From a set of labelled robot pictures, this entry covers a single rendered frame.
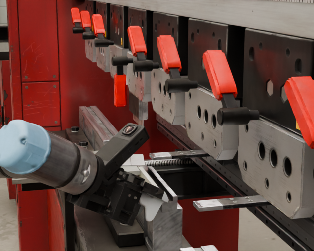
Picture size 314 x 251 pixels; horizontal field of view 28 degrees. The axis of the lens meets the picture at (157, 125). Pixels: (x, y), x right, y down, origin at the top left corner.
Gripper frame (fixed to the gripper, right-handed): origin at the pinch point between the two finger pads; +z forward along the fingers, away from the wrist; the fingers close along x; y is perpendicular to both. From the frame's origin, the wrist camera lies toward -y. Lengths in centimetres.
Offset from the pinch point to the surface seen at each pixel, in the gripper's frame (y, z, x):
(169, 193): -0.9, 3.6, -2.1
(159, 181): -2.9, 6.6, -8.2
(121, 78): -17.8, -9.2, -12.3
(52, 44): -39, 33, -102
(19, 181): 7.3, -10.2, -28.5
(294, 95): -7, -47, 51
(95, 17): -32.9, -3.2, -35.7
